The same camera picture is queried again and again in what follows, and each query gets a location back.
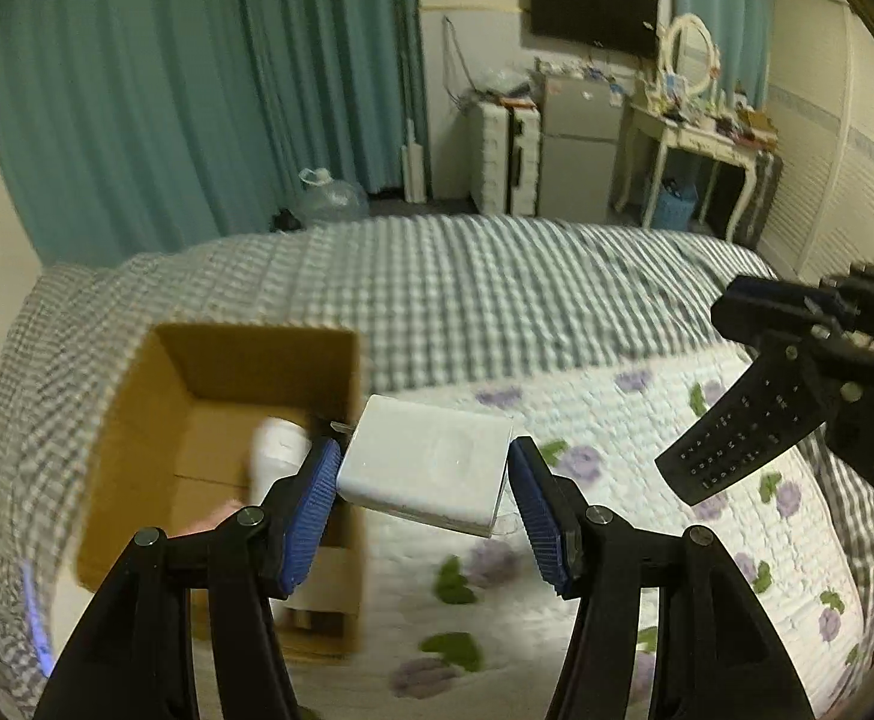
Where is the black wall television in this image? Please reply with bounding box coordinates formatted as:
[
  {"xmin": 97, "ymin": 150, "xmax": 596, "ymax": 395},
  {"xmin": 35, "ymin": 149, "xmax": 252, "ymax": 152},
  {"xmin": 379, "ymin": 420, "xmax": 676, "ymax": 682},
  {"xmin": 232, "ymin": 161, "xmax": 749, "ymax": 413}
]
[{"xmin": 530, "ymin": 0, "xmax": 661, "ymax": 59}]

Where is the floral quilted mat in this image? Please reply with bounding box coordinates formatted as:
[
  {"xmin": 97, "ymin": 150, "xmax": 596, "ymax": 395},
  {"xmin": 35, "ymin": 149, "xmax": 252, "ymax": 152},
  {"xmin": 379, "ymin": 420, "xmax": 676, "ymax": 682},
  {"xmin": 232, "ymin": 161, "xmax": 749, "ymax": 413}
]
[{"xmin": 279, "ymin": 356, "xmax": 869, "ymax": 720}]

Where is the brown cardboard box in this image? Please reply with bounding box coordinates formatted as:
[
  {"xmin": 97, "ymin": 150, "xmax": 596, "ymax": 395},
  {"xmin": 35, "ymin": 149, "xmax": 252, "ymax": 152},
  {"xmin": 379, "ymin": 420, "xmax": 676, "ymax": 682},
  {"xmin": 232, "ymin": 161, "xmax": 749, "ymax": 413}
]
[{"xmin": 77, "ymin": 322, "xmax": 369, "ymax": 661}]

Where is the hanging wall cable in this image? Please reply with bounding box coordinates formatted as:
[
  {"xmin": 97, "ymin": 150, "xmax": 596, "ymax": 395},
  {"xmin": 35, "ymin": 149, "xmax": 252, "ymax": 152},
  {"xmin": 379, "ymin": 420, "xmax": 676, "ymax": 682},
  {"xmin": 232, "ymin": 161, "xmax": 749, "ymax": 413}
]
[{"xmin": 443, "ymin": 15, "xmax": 475, "ymax": 102}]

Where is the brown suitcase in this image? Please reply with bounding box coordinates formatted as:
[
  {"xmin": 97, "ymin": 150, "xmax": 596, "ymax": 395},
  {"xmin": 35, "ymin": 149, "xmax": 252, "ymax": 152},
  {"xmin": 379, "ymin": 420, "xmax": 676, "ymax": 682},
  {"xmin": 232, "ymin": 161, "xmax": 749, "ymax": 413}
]
[{"xmin": 747, "ymin": 150, "xmax": 783, "ymax": 245}]

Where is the blue basket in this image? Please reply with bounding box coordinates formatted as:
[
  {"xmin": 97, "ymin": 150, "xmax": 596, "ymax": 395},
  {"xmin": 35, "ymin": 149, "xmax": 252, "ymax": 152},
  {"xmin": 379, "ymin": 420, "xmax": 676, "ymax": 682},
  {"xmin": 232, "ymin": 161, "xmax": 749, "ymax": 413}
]
[{"xmin": 650, "ymin": 180, "xmax": 700, "ymax": 232}]

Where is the wide green curtain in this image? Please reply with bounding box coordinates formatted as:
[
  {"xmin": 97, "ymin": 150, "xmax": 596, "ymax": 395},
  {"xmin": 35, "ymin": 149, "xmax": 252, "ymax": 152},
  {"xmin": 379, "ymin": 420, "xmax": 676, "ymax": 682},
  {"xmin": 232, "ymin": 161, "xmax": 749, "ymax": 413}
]
[{"xmin": 0, "ymin": 0, "xmax": 430, "ymax": 271}]

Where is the white dressing table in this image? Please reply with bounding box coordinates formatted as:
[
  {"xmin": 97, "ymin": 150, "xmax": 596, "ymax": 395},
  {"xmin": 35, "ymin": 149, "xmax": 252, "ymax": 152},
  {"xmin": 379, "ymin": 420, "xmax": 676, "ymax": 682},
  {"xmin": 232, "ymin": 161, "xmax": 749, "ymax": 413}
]
[{"xmin": 612, "ymin": 94, "xmax": 779, "ymax": 241}]

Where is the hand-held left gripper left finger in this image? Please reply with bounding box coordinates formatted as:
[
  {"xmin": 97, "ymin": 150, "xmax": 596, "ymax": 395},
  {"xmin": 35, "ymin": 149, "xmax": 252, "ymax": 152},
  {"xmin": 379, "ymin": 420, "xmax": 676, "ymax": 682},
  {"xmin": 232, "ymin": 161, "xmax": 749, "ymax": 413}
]
[{"xmin": 32, "ymin": 435, "xmax": 344, "ymax": 720}]

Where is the black squeeze tube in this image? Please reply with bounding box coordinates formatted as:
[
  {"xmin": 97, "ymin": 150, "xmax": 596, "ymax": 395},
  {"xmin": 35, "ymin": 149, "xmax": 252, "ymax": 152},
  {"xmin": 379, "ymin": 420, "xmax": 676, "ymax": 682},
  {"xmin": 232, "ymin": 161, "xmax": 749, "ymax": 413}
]
[{"xmin": 654, "ymin": 349, "xmax": 824, "ymax": 507}]

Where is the white flat mop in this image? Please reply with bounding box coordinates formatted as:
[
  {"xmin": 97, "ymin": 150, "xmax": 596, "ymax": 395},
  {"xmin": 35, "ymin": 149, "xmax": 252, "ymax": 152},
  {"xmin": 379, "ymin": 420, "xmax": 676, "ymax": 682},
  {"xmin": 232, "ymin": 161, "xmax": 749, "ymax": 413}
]
[{"xmin": 403, "ymin": 52, "xmax": 430, "ymax": 203}]

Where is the glowing phone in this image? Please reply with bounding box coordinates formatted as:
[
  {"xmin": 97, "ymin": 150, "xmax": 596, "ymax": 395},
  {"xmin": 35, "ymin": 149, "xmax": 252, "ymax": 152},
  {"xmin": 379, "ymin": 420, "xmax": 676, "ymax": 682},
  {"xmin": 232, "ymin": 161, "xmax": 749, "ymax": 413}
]
[{"xmin": 20, "ymin": 559, "xmax": 55, "ymax": 680}]

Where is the silver small fridge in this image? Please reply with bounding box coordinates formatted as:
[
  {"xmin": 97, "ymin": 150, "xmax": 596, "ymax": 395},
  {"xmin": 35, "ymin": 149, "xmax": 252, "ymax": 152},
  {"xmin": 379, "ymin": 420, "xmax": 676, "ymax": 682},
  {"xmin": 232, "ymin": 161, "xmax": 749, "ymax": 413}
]
[{"xmin": 537, "ymin": 73, "xmax": 625, "ymax": 222}]

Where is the white ribbed suitcase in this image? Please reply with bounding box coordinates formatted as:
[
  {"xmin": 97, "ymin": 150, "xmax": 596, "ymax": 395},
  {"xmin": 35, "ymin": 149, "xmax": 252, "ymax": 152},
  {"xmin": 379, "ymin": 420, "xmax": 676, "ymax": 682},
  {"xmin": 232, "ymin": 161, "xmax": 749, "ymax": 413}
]
[{"xmin": 470, "ymin": 101, "xmax": 541, "ymax": 215}]

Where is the white oval mirror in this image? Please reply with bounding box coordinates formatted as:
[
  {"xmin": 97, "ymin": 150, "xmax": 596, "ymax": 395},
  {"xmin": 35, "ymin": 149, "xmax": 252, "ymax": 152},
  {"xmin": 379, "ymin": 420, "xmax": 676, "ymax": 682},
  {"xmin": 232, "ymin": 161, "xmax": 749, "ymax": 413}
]
[{"xmin": 657, "ymin": 13, "xmax": 717, "ymax": 98}]

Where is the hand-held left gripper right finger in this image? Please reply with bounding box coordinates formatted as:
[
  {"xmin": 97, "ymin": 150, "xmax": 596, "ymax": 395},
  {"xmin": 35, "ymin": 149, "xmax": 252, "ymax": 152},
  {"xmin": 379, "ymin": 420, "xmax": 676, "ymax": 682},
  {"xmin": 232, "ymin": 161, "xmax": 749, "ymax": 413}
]
[{"xmin": 507, "ymin": 435, "xmax": 816, "ymax": 720}]

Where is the large white power adapter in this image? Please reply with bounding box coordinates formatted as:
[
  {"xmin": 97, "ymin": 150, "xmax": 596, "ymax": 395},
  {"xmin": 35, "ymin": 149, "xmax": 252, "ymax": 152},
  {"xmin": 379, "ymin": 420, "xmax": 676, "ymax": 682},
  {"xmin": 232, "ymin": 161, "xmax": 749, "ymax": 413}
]
[{"xmin": 328, "ymin": 394, "xmax": 516, "ymax": 539}]

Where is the clear plastic bag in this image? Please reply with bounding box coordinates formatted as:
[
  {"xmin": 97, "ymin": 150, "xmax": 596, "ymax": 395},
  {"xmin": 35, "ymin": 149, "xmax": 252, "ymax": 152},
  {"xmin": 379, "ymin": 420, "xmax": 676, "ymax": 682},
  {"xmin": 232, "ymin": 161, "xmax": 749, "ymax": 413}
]
[{"xmin": 474, "ymin": 66, "xmax": 531, "ymax": 95}]

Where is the white louvred wardrobe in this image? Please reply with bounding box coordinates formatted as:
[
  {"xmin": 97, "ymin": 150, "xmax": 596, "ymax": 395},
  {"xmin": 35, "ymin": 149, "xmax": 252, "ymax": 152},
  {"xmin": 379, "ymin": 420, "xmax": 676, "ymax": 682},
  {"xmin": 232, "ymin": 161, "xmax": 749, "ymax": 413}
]
[{"xmin": 759, "ymin": 0, "xmax": 874, "ymax": 286}]

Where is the white bottle with red cap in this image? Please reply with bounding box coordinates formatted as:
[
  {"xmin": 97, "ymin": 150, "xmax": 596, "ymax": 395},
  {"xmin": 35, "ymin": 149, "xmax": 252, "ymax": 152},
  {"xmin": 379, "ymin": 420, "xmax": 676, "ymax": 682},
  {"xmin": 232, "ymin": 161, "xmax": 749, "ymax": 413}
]
[{"xmin": 245, "ymin": 416, "xmax": 314, "ymax": 511}]

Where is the clear water jug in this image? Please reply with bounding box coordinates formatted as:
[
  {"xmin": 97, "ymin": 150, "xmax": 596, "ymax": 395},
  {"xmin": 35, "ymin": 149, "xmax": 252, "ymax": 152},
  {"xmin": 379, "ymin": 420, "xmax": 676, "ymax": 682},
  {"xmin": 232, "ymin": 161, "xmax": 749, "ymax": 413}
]
[{"xmin": 294, "ymin": 167, "xmax": 369, "ymax": 226}]

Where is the narrow green curtain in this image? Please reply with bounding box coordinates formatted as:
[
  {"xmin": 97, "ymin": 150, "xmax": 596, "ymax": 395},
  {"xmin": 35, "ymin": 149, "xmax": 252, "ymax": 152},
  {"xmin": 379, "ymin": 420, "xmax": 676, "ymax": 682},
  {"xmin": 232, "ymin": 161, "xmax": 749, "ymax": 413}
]
[{"xmin": 669, "ymin": 0, "xmax": 774, "ymax": 110}]

